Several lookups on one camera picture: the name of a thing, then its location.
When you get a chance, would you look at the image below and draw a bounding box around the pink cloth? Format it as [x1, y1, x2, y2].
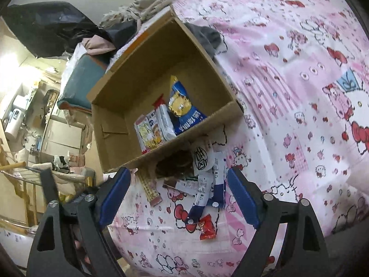
[81, 35, 116, 55]

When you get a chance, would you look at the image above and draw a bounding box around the grey cloth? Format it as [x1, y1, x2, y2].
[187, 24, 228, 58]

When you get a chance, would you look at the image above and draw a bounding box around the cartoon child rice cake packet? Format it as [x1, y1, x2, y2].
[146, 111, 165, 148]

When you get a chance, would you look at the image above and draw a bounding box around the white blue-ended snack packet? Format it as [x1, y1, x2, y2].
[211, 149, 227, 208]
[187, 171, 216, 225]

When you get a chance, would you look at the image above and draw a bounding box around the black cloth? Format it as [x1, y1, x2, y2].
[105, 20, 139, 49]

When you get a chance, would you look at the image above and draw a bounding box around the dark brown snack packet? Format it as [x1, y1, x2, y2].
[156, 149, 194, 179]

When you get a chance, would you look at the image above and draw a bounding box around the pale round-face cookie packet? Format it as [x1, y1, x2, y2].
[134, 115, 155, 154]

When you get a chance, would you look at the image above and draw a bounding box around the white water heater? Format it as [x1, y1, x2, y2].
[1, 108, 26, 139]

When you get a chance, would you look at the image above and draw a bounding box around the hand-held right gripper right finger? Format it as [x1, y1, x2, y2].
[227, 166, 329, 277]

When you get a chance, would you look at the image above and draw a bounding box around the brown cardboard box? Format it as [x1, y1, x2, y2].
[86, 6, 245, 174]

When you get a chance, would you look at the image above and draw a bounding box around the white round-logo snack packet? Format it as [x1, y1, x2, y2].
[191, 137, 216, 176]

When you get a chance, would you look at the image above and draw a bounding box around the white red-ended snack packet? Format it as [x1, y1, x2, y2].
[154, 95, 177, 142]

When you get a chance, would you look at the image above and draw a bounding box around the pink cartoon printed bedsheet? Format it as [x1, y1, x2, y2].
[108, 0, 369, 277]

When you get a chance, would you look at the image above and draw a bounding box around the blue snack packet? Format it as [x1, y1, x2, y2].
[169, 75, 207, 135]

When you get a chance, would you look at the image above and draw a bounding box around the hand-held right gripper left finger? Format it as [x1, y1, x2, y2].
[26, 167, 131, 277]

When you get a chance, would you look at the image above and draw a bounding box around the red candy wrapper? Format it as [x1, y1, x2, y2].
[200, 214, 217, 240]

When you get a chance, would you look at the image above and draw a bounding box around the tan stick snack packet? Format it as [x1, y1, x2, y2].
[138, 170, 162, 207]

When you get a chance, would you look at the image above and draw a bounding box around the black plastic bag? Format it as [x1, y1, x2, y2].
[3, 1, 101, 58]

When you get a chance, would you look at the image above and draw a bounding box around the white kitchen cabinet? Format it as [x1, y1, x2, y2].
[40, 118, 84, 156]

